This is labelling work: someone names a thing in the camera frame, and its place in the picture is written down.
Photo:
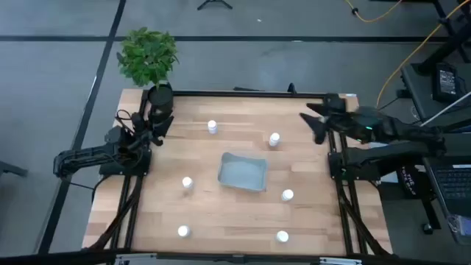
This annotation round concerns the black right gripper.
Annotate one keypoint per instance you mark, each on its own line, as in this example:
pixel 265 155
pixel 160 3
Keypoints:
pixel 353 123

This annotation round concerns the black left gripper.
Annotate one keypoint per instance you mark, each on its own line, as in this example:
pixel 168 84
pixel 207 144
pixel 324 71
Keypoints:
pixel 141 127

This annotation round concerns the white pill bottle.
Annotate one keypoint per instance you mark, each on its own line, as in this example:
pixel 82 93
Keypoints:
pixel 183 230
pixel 187 182
pixel 212 126
pixel 274 139
pixel 282 236
pixel 287 194

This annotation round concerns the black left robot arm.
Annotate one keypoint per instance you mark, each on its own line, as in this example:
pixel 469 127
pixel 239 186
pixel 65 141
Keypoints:
pixel 84 156

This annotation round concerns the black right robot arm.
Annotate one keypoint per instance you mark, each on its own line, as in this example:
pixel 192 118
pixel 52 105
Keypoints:
pixel 397 151

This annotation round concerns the grey plastic basket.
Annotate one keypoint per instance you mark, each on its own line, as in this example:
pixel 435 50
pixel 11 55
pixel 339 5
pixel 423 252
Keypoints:
pixel 243 173

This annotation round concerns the black plant pot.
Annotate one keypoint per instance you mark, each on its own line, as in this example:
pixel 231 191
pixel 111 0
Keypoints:
pixel 160 101

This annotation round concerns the black flat bar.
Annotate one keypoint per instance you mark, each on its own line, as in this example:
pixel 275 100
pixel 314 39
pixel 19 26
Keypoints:
pixel 248 89

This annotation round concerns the green leafy plant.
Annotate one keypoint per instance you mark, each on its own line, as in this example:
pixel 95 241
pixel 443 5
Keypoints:
pixel 147 55

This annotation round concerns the black side desk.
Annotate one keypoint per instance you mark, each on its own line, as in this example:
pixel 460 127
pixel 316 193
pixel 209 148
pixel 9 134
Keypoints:
pixel 419 95

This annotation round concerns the black bag with white print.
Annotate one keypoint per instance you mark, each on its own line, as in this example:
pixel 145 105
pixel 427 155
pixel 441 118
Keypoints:
pixel 408 180

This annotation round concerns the black power adapter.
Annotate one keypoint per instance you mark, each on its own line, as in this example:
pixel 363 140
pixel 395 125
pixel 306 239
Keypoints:
pixel 446 82

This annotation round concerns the black metal stand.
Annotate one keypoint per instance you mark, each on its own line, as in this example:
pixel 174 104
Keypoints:
pixel 441 51

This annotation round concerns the black tripod feet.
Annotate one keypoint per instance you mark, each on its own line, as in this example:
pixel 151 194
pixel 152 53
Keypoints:
pixel 214 1

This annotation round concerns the dark laptop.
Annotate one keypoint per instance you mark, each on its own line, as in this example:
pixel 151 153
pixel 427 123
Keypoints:
pixel 454 184

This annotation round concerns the dark furniture leg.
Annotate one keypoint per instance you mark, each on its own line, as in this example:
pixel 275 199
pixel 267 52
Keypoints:
pixel 13 169

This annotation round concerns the black caster wheel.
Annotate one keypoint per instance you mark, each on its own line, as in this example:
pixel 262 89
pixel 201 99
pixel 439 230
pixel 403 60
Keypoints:
pixel 427 229

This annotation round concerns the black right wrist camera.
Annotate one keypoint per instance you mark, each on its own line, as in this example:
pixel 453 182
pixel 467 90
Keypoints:
pixel 334 102

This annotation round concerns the black frame clamp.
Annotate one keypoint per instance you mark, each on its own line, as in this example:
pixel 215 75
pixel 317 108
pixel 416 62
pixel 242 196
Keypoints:
pixel 291 88

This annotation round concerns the black aluminium table frame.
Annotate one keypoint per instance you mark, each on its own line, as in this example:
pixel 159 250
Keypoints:
pixel 239 93

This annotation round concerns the silver metal bracket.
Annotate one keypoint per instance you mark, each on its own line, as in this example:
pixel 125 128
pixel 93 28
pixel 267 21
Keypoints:
pixel 340 261
pixel 134 259

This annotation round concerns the black overhead mount beam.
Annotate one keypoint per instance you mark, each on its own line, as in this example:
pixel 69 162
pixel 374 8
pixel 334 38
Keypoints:
pixel 239 258

